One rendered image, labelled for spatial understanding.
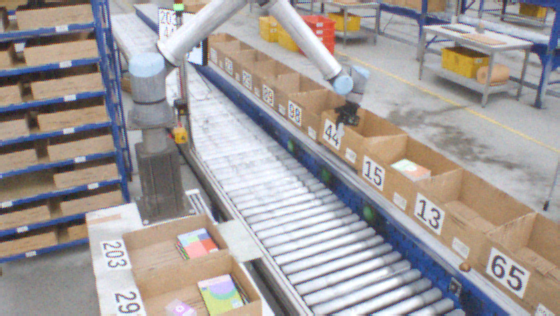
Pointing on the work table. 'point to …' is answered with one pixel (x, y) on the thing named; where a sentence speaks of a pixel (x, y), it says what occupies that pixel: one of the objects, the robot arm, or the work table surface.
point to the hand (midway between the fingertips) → (339, 137)
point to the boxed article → (179, 309)
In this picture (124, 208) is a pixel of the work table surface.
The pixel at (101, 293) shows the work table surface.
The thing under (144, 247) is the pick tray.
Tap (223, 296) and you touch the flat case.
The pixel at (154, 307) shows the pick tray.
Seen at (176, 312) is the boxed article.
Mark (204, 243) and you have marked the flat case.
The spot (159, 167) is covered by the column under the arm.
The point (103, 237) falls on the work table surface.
